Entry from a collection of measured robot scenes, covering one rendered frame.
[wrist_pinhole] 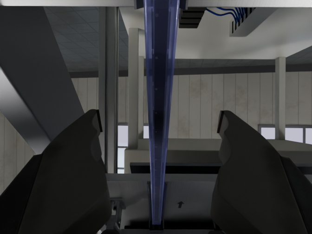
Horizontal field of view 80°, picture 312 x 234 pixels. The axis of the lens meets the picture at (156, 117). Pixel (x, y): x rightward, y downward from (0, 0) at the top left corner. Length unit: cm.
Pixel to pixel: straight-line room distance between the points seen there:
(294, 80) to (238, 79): 89
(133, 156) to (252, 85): 326
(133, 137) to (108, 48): 27
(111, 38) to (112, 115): 18
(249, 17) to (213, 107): 302
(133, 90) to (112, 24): 20
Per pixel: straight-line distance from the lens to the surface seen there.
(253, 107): 367
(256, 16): 54
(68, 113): 18
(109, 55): 48
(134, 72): 61
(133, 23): 63
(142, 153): 59
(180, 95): 350
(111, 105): 46
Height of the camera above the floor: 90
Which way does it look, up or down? level
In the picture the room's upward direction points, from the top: 180 degrees counter-clockwise
